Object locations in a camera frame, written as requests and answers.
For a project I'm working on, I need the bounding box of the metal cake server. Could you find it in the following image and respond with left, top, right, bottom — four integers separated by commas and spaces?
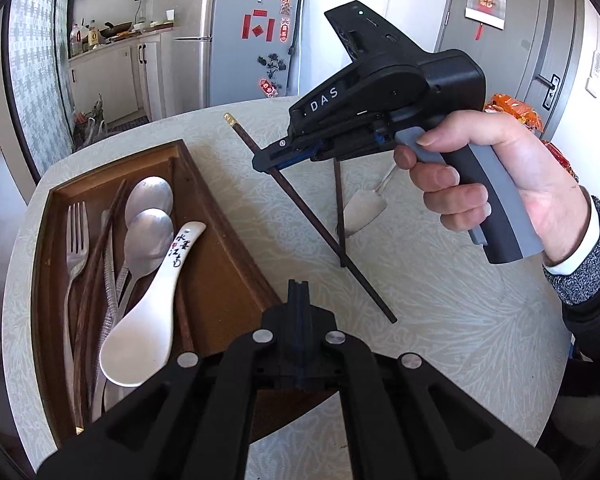
343, 164, 399, 239

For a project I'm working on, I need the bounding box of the silver refrigerator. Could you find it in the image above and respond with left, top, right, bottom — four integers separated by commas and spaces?
172, 0, 306, 112

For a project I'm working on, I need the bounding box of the person's right forearm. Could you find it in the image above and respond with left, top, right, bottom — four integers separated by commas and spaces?
542, 195, 600, 363

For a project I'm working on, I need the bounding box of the white kitchen cabinet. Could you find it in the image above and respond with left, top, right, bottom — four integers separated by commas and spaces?
68, 29, 177, 130

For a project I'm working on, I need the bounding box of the wooden utensil tray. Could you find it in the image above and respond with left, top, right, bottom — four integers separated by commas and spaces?
30, 138, 349, 449

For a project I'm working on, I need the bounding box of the patterned sliding door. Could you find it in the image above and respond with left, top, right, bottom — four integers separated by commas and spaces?
4, 0, 77, 175

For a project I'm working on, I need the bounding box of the person's right hand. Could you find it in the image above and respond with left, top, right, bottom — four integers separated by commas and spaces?
393, 109, 592, 267

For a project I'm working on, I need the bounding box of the hammered handle metal utensil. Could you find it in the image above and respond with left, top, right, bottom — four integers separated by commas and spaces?
92, 209, 122, 413

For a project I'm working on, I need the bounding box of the cream patterned tablecloth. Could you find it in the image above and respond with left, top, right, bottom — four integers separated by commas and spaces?
2, 97, 589, 467

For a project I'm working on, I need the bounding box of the white wall switch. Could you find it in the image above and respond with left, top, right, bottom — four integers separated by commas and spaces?
587, 52, 600, 99

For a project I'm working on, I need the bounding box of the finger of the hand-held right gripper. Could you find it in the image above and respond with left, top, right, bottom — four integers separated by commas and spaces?
252, 137, 327, 171

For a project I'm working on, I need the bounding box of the white ceramic spoon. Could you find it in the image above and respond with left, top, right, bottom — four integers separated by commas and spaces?
98, 221, 207, 388

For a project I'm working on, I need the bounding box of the metal fork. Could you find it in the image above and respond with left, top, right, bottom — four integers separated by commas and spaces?
61, 201, 91, 432

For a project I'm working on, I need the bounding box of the metal spoon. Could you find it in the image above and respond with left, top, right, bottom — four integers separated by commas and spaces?
111, 208, 175, 311
124, 176, 175, 230

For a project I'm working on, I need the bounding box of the gold-tipped dark wooden chopstick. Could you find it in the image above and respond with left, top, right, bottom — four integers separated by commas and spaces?
224, 113, 398, 324

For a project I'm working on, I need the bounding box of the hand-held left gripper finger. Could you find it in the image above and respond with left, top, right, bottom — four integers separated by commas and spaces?
37, 280, 300, 480
299, 280, 562, 480

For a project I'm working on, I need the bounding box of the red hanging calendar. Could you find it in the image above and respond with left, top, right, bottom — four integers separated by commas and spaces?
464, 0, 509, 41

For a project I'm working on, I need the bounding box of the black wok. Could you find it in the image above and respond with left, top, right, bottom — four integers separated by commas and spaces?
99, 20, 134, 40

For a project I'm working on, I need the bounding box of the grey door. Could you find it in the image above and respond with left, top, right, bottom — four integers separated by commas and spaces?
432, 0, 589, 142

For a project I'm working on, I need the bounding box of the red snack packet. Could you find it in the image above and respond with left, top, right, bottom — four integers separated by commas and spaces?
539, 139, 582, 182

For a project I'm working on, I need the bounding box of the orange snack packet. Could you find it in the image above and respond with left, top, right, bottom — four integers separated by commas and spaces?
483, 93, 544, 134

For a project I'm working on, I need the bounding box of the group of fridge magnets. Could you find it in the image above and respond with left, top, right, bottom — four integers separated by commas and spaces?
242, 0, 294, 99

